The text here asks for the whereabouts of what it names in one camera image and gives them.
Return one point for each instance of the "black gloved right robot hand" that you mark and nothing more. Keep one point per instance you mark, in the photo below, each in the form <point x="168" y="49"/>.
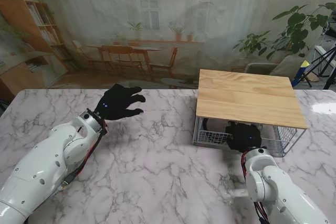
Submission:
<point x="244" y="137"/>

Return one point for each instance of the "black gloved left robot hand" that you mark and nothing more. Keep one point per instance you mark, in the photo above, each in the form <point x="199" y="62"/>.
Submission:
<point x="115" y="103"/>

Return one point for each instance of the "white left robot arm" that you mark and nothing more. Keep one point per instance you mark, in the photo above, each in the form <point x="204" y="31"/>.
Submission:
<point x="39" y="171"/>

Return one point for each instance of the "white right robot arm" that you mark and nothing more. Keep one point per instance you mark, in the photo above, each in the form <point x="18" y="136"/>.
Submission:
<point x="273" y="187"/>

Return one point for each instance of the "yellow and blue object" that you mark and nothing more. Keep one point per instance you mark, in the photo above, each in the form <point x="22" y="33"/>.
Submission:
<point x="304" y="64"/>

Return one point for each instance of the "printed room scene backdrop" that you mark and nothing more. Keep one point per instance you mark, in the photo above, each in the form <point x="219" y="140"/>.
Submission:
<point x="78" y="11"/>

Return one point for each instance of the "black tripod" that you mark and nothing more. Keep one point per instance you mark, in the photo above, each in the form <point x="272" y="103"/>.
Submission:
<point x="329" y="78"/>

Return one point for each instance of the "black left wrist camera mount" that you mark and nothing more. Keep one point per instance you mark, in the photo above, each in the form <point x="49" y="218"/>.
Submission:
<point x="104" y="130"/>

